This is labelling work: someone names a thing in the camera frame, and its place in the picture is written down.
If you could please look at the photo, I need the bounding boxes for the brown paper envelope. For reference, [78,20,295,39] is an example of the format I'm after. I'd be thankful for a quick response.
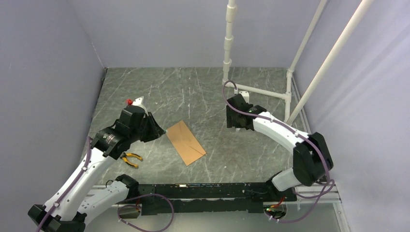
[166,120,206,166]

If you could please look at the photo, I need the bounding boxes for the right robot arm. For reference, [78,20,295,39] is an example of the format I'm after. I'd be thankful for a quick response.
[226,94,334,201]

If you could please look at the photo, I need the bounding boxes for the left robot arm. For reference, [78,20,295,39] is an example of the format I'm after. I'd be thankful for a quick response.
[28,105,166,232]

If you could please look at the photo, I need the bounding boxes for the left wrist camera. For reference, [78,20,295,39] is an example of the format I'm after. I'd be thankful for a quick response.
[125,96,148,115]

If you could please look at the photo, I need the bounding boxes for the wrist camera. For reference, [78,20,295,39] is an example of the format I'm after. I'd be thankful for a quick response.
[238,91,249,103]
[125,96,148,115]

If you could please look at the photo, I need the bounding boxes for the yellow handled pliers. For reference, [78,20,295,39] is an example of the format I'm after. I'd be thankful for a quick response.
[120,152,143,169]

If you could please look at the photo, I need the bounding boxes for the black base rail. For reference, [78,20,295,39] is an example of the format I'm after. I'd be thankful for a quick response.
[120,182,297,216]

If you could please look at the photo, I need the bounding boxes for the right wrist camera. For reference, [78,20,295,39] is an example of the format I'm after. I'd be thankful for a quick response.
[238,91,249,103]

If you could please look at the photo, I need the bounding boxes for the white pvc pipe frame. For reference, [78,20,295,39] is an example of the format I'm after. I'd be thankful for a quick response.
[222,0,373,124]

